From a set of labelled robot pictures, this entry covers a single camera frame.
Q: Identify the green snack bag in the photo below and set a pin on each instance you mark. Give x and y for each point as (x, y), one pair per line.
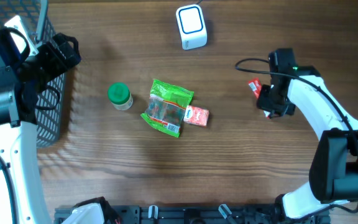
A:
(166, 108)

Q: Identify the green lid jar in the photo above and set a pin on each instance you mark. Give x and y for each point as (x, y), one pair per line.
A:
(120, 96)

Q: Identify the red stick sachet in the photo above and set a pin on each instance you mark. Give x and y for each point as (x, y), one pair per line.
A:
(255, 86)

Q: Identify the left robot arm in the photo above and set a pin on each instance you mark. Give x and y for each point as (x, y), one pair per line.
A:
(26, 71)

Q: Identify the small red tissue pack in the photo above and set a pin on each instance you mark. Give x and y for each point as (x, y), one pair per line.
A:
(197, 116)

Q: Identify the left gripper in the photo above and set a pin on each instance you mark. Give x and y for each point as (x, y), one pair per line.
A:
(60, 65)

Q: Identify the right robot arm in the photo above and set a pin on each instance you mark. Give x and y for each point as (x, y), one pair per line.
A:
(333, 175)

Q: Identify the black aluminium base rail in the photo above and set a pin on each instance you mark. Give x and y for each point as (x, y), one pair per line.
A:
(247, 214)

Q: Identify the white barcode scanner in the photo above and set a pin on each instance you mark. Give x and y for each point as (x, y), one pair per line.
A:
(191, 26)

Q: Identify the grey plastic mesh basket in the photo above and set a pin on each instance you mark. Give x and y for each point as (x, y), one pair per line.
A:
(31, 17)

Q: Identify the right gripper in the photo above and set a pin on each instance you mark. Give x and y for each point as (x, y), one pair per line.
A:
(263, 102)

